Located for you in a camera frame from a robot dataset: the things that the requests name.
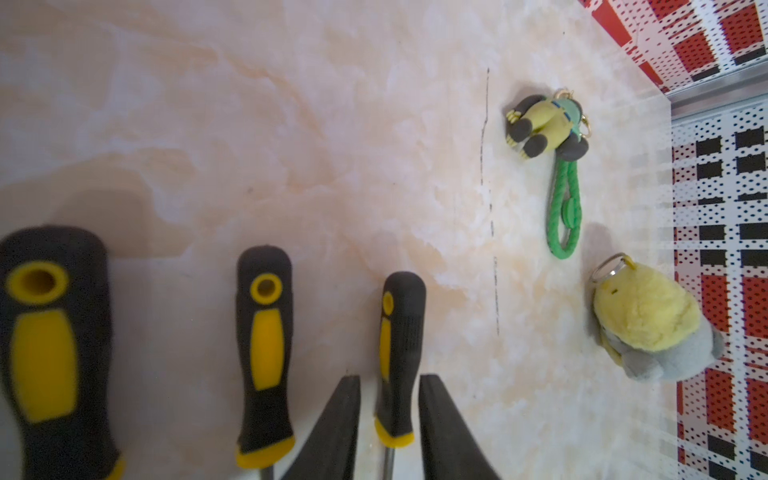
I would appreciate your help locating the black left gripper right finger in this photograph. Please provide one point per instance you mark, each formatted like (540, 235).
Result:
(449, 450)

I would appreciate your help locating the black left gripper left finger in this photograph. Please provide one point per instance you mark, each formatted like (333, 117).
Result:
(330, 450)

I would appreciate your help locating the black yellow file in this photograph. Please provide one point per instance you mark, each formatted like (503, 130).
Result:
(264, 331)
(401, 331)
(56, 333)

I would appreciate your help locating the grey yellow plush ball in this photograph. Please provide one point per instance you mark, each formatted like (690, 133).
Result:
(650, 326)

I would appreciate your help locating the green camouflage keychain toy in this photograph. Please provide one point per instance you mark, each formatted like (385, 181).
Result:
(541, 124)

